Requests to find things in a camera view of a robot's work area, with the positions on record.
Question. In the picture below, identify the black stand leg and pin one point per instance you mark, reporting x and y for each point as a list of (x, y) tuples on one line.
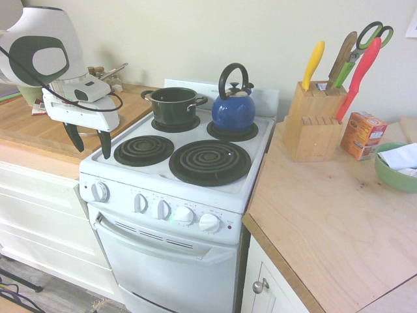
[(19, 281)]

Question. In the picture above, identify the white cabinet with door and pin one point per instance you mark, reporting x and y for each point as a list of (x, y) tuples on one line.
[(273, 300)]

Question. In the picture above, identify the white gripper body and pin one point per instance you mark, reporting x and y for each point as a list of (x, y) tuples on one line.
[(91, 112)]

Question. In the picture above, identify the green black scissors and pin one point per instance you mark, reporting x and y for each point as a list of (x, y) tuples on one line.
[(345, 71)]

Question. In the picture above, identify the green bowl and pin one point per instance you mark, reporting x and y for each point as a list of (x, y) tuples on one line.
[(391, 179)]

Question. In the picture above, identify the small black coil burner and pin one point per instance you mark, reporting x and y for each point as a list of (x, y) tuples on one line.
[(143, 151), (251, 132), (156, 126)]

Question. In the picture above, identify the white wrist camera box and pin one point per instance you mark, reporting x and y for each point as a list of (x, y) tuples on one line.
[(91, 89)]

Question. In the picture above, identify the red white packet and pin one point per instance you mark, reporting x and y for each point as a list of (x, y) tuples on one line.
[(39, 110)]

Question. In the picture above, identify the white cabinet with drawers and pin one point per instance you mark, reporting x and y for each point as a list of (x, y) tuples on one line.
[(42, 221)]

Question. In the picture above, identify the orange baking soda box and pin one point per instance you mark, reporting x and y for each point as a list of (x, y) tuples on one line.
[(361, 137)]

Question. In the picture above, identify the green ribbed cup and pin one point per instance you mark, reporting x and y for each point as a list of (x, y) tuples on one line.
[(31, 94)]

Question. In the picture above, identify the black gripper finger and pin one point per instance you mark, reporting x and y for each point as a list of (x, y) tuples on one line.
[(106, 143), (74, 135)]

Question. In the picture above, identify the white electric stove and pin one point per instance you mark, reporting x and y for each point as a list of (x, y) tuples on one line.
[(169, 274)]

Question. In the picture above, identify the wooden knife block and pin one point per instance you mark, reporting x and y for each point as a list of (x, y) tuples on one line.
[(309, 130)]

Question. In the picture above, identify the white stove knob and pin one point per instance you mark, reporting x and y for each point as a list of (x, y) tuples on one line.
[(184, 216), (209, 223), (98, 192), (161, 209), (140, 203)]

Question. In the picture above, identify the large black coil burner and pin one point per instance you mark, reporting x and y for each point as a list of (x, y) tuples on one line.
[(208, 163)]

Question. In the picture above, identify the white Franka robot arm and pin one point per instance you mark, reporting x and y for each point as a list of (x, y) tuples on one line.
[(49, 23)]

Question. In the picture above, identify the white paper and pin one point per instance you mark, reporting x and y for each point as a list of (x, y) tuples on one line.
[(400, 156)]

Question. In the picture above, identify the dark green cooking pot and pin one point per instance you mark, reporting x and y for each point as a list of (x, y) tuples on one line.
[(172, 111)]

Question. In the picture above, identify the blue kettle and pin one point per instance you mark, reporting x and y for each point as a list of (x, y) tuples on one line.
[(233, 112)]

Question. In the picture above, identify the silver cabinet knob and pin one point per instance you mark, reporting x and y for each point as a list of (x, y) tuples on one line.
[(260, 286)]

